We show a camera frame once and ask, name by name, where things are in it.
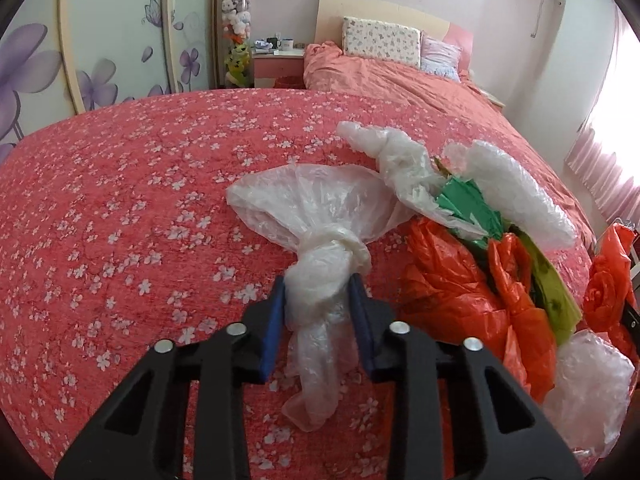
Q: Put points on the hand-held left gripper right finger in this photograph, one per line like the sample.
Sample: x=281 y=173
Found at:
x=359 y=315

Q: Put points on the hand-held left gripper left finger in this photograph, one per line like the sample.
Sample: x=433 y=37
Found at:
x=274 y=325

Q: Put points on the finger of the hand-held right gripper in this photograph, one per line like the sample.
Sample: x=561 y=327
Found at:
x=632 y=327

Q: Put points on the orange plastic bag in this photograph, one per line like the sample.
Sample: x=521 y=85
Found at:
x=607 y=280
x=440 y=270
x=525 y=330

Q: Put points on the olive green plastic bag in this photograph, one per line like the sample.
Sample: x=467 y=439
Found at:
x=550 y=285

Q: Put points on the knotted clear plastic bag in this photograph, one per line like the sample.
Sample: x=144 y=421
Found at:
x=320 y=200

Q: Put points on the crumpled clear plastic bag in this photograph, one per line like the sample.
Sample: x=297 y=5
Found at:
x=400 y=160

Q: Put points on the pink curtain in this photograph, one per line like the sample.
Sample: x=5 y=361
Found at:
x=610 y=160

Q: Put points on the large bubble wrap sheet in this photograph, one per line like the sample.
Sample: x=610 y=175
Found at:
x=510 y=185

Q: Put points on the red floral blanket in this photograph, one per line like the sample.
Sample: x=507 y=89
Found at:
x=125 y=210

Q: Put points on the bed with pink cover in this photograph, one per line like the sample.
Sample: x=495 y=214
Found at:
x=380 y=80

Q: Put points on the pink and white nightstand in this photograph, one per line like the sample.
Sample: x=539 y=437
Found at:
x=275 y=67

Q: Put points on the pink striped pillow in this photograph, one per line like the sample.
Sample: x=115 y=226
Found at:
x=440 y=57

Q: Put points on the floral white pillow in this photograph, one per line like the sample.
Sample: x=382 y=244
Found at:
x=380 y=40

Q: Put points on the white mug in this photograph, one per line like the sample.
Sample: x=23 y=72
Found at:
x=286 y=44

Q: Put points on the clear tube of plush toys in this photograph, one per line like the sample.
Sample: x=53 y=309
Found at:
x=237 y=25

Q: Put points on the beige and pink headboard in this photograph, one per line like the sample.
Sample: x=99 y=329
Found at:
x=380 y=7

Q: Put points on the air conditioner pipe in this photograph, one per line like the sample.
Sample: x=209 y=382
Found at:
x=539 y=10

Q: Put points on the wardrobe with purple flowers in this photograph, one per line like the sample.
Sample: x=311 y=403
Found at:
x=110 y=35

